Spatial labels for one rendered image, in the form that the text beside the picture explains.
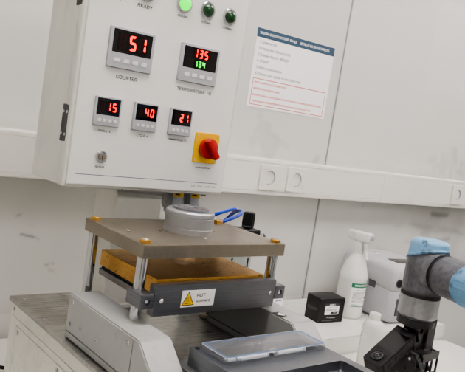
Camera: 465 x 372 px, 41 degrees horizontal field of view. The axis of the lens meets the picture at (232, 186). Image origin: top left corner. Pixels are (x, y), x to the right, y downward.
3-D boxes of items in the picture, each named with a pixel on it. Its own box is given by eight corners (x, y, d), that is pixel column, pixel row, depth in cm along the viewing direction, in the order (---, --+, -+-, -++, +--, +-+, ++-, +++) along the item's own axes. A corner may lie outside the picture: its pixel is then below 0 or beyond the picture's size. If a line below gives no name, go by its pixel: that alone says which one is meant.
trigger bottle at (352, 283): (327, 311, 183) (341, 227, 181) (344, 309, 188) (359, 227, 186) (350, 321, 177) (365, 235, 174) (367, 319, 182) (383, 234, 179)
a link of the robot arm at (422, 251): (431, 243, 114) (401, 233, 122) (420, 302, 116) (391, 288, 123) (463, 246, 118) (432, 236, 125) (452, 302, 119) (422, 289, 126)
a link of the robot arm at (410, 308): (426, 302, 116) (390, 289, 122) (422, 326, 116) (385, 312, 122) (448, 300, 121) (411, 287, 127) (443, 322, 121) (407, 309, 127)
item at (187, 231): (62, 262, 105) (71, 186, 104) (209, 259, 125) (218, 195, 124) (135, 309, 87) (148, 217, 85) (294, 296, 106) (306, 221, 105)
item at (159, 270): (98, 273, 102) (105, 215, 101) (206, 269, 116) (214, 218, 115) (153, 307, 89) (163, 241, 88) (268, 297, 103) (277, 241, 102)
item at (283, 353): (224, 376, 78) (226, 359, 78) (197, 359, 82) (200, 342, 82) (325, 358, 90) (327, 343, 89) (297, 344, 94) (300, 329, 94)
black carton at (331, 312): (303, 316, 175) (307, 291, 174) (328, 314, 180) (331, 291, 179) (317, 323, 170) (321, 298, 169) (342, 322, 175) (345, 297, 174)
